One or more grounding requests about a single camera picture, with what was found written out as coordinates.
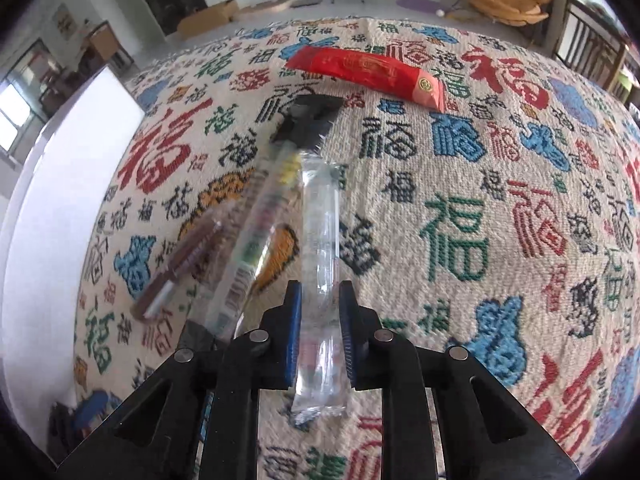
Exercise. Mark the wooden side cabinet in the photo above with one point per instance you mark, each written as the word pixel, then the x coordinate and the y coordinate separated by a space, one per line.
pixel 105 42

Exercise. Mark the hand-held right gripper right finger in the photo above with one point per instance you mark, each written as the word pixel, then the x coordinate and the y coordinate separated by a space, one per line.
pixel 348 330

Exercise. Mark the clear plastic snack packet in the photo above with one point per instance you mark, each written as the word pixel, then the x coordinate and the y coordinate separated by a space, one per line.
pixel 320 240

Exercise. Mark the long black-ended snack packet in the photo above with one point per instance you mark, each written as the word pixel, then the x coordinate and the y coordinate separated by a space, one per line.
pixel 262 210

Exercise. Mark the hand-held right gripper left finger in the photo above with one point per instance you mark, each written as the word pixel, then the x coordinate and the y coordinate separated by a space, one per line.
pixel 295 335

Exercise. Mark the printed woven blanket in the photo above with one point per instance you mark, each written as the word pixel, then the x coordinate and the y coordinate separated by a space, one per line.
pixel 450 185

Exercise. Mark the brown stick snack packet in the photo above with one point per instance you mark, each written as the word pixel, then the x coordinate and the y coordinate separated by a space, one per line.
pixel 185 260

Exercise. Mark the brown cardboard box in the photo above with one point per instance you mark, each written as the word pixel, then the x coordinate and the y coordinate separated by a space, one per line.
pixel 207 17

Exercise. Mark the red snack packet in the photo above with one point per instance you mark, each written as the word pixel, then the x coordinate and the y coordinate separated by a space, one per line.
pixel 365 72

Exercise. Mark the dark wooden chair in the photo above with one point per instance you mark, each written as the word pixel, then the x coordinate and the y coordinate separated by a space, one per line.
pixel 590 45

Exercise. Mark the purple round mat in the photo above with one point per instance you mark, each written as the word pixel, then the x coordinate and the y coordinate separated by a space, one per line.
pixel 422 4

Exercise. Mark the wall picture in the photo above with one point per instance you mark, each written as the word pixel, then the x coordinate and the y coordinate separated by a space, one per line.
pixel 62 20

